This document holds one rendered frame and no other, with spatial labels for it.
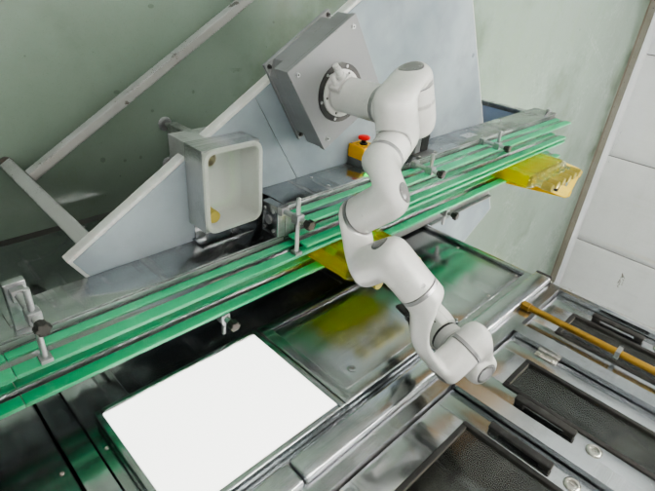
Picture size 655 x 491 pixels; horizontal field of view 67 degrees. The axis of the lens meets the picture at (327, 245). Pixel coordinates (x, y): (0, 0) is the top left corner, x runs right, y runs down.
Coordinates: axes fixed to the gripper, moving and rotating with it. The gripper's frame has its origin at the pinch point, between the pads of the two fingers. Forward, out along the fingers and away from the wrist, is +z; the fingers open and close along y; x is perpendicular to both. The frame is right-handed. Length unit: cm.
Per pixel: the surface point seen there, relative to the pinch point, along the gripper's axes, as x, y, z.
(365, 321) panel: 4.1, -13.0, 10.2
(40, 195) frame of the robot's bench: 77, 10, 73
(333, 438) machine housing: 31.8, -13.4, -19.9
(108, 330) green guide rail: 69, 3, 13
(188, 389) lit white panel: 55, -13, 6
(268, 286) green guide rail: 27.8, -3.6, 23.9
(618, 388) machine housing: -43, -15, -38
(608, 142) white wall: -537, -94, 261
